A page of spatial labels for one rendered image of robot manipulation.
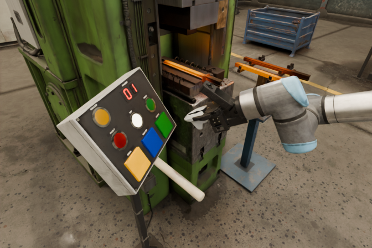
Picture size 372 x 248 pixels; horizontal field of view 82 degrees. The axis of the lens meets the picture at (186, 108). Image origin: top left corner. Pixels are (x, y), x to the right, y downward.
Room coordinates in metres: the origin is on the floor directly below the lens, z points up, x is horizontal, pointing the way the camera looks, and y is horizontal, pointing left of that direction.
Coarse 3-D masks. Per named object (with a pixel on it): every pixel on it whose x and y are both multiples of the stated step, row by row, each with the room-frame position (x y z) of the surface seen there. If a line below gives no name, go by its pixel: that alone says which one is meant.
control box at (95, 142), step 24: (96, 96) 0.56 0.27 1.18; (120, 96) 0.57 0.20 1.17; (144, 96) 0.66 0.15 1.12; (72, 120) 0.42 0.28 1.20; (120, 120) 0.51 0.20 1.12; (144, 120) 0.58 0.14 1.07; (96, 144) 0.41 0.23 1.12; (96, 168) 0.41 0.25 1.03; (120, 168) 0.40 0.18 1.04; (120, 192) 0.39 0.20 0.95
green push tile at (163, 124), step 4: (160, 116) 0.64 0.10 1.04; (164, 116) 0.66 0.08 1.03; (156, 120) 0.62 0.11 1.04; (160, 120) 0.63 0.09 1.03; (164, 120) 0.65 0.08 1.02; (168, 120) 0.66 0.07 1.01; (156, 124) 0.61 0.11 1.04; (160, 124) 0.62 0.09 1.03; (164, 124) 0.63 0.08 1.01; (168, 124) 0.65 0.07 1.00; (160, 128) 0.60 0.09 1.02; (164, 128) 0.62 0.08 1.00; (168, 128) 0.63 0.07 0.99; (164, 132) 0.61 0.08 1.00; (168, 132) 0.62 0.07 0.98; (164, 136) 0.60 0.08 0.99
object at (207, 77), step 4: (168, 60) 1.28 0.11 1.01; (172, 64) 1.22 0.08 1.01; (176, 64) 1.22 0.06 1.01; (180, 68) 1.17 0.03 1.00; (184, 68) 1.16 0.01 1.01; (188, 68) 1.16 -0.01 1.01; (188, 72) 1.13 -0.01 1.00; (192, 72) 1.11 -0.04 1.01; (196, 72) 1.11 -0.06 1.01; (200, 76) 1.07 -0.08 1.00; (204, 76) 1.04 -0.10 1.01; (208, 76) 1.04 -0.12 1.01; (212, 76) 1.04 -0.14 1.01; (204, 80) 1.04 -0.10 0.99; (208, 80) 1.04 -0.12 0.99; (212, 80) 1.02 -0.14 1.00; (216, 80) 1.00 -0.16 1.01; (220, 80) 1.00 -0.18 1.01; (216, 84) 1.00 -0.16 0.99; (220, 84) 0.99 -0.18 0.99
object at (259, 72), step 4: (236, 64) 1.33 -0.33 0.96; (240, 64) 1.31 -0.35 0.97; (244, 64) 1.31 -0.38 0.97; (244, 68) 1.28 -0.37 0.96; (248, 68) 1.26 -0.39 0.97; (252, 68) 1.25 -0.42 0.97; (252, 72) 1.23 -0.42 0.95; (256, 72) 1.22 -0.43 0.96; (260, 72) 1.20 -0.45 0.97; (264, 72) 1.19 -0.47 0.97; (264, 76) 1.17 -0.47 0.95; (268, 76) 1.15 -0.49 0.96; (272, 76) 1.14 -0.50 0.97; (276, 76) 1.13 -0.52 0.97; (280, 76) 1.13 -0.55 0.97
